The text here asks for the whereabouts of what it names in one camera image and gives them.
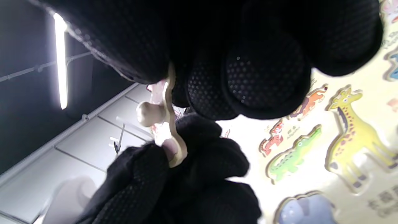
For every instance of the person's left hand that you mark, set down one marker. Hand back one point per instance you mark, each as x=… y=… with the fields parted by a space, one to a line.
x=202 y=193

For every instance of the person's right hand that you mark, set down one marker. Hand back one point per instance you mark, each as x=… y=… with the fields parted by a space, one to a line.
x=217 y=37

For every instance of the pink rabbit puzzle piece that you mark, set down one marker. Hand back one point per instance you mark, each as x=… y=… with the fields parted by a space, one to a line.
x=150 y=114

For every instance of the ceiling light strip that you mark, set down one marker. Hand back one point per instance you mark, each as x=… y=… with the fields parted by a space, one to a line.
x=61 y=62

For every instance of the ceiling sprinkler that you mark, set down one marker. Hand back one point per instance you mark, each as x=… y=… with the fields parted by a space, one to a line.
x=118 y=143

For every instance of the wooden animal puzzle frame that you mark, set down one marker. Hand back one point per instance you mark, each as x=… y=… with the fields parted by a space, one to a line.
x=373 y=102

